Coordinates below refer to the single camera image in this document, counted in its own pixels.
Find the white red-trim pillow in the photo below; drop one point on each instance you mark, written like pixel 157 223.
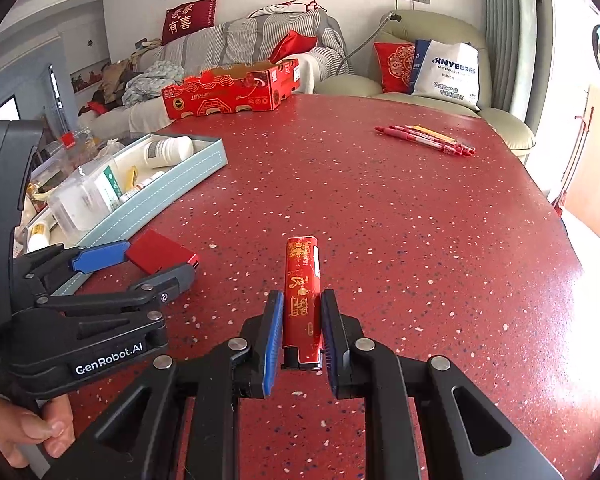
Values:
pixel 285 7

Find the red patterned cushion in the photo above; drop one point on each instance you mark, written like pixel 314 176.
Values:
pixel 392 67

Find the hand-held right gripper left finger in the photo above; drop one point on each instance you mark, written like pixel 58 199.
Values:
pixel 275 342

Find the red gold-print lighter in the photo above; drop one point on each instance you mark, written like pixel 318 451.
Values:
pixel 302 300

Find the teal tray box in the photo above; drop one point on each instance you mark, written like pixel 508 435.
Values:
pixel 190 172

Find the red cardboard fruit box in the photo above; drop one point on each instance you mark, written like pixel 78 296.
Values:
pixel 220 100

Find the grey striped blanket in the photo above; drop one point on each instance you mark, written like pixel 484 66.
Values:
pixel 260 35

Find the white blue tote bag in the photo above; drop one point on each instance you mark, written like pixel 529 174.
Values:
pixel 447 75

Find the clear bin with red label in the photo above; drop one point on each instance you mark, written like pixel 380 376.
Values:
pixel 75 160

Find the red pillow with white characters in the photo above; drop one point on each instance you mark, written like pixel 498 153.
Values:
pixel 187 20

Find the grey green curtain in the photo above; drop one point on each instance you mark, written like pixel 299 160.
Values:
pixel 510 35

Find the person's left hand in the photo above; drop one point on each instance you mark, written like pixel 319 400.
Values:
pixel 15 430

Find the small yellow-label white bottle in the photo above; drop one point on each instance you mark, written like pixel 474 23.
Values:
pixel 40 240

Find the white covered sofa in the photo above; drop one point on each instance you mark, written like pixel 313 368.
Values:
pixel 200 45

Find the white green medicine box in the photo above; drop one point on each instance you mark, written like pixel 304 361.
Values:
pixel 107 180

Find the plain red pillow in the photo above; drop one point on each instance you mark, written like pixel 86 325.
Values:
pixel 292 45

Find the beige leather armchair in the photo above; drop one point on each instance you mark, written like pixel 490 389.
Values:
pixel 505 130

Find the yellow pen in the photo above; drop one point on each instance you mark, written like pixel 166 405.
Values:
pixel 440 136

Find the large white pill bottle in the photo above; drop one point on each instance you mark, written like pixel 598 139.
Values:
pixel 167 152

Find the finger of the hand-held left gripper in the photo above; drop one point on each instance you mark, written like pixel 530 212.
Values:
pixel 170 282
pixel 100 258

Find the pile of clothes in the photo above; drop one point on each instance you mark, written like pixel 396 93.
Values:
pixel 140 82

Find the wooden board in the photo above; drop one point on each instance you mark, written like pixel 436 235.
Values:
pixel 597 180

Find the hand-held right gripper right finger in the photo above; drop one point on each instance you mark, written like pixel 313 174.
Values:
pixel 330 347

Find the clear plastic container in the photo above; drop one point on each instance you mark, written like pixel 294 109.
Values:
pixel 75 205

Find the landscape wall painting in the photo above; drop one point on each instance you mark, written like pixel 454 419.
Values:
pixel 90 76

